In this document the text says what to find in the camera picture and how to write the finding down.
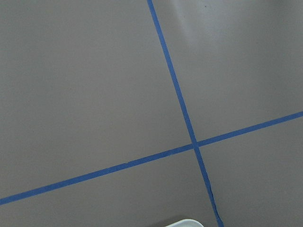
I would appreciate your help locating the cream plastic tray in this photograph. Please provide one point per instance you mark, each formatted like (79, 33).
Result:
(186, 223)

